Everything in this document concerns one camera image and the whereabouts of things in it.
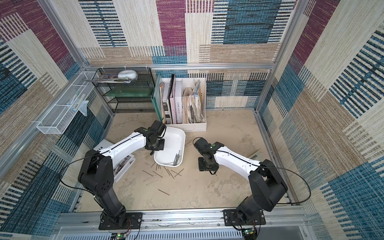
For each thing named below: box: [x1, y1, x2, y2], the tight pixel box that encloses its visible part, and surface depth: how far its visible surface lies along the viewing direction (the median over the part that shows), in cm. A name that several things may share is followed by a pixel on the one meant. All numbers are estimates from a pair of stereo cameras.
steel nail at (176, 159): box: [173, 150, 180, 166], surface depth 94 cm
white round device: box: [117, 69, 138, 80], surface depth 91 cm
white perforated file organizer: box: [161, 77, 207, 132], surface depth 103 cm
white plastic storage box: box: [153, 126, 186, 168], surface depth 97 cm
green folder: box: [151, 73, 163, 122], surface depth 91 cm
